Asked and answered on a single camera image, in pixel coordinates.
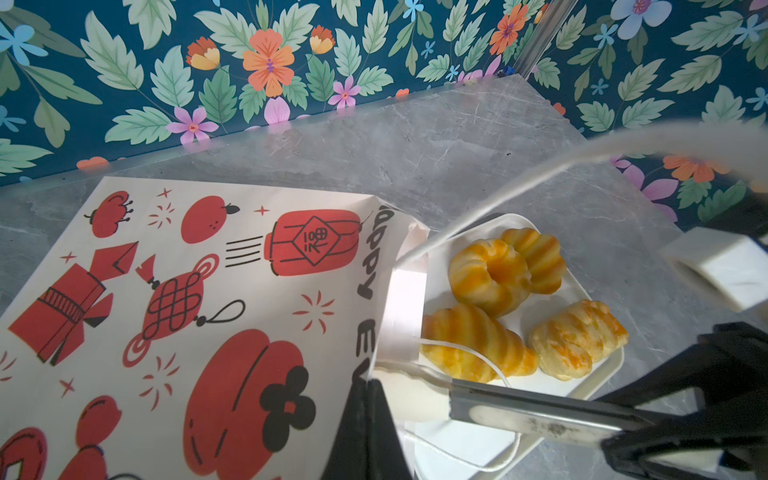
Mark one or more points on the striped yellow bread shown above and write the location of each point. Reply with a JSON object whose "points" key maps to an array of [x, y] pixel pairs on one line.
{"points": [[466, 344]]}

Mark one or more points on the pale crumbly orange bread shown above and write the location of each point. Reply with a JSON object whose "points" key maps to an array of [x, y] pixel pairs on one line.
{"points": [[571, 342]]}

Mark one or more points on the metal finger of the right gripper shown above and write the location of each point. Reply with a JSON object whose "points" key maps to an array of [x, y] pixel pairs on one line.
{"points": [[419, 395]]}

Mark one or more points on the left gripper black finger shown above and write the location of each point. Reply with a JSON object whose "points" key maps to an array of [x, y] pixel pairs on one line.
{"points": [[367, 445]]}

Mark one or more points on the round yellow fluted bread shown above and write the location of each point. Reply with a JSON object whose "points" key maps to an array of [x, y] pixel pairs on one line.
{"points": [[490, 275]]}

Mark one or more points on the red white paper bag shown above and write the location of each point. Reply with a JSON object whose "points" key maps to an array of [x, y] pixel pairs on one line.
{"points": [[202, 330]]}

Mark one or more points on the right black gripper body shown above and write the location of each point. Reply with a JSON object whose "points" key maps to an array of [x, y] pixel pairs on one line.
{"points": [[727, 372]]}

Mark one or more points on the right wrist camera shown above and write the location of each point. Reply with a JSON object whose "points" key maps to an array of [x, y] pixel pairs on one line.
{"points": [[725, 259]]}

